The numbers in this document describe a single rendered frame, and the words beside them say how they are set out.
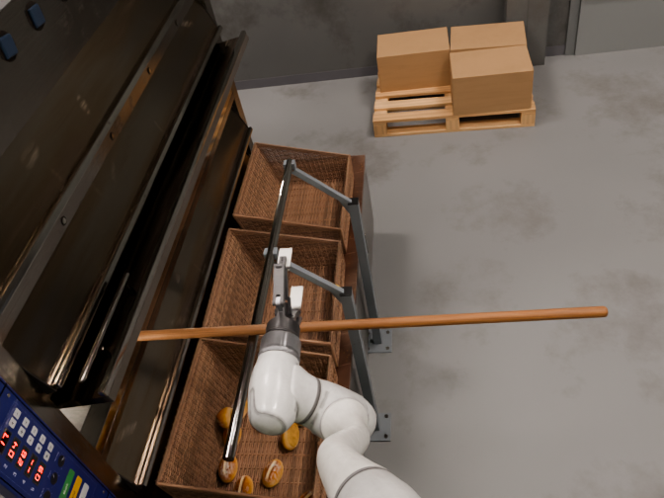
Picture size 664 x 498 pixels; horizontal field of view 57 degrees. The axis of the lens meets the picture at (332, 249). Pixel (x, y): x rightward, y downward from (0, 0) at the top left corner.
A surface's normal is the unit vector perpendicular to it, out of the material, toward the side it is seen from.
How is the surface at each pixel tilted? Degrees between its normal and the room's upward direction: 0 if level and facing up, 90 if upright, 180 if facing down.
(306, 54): 90
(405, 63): 90
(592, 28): 90
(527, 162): 0
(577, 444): 0
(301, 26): 90
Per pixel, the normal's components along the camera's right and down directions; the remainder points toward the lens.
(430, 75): -0.07, 0.71
